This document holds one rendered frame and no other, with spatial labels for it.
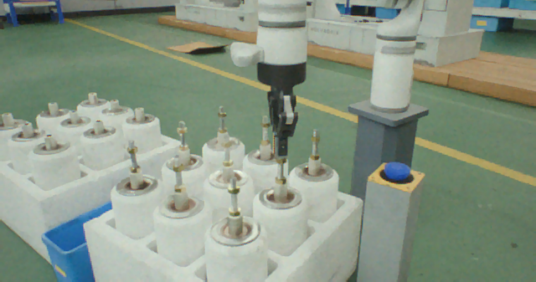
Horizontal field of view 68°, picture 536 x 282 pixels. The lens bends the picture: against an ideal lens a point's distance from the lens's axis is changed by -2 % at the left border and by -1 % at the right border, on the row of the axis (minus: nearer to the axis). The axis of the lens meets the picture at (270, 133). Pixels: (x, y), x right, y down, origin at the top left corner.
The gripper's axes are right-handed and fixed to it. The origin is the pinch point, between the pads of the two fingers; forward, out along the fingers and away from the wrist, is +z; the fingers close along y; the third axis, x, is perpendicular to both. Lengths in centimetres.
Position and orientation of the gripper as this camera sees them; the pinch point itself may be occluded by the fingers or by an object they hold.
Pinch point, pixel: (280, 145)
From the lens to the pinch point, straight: 66.1
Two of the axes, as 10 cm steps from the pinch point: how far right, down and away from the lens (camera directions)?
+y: -1.8, -3.7, 9.1
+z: 0.0, 9.3, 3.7
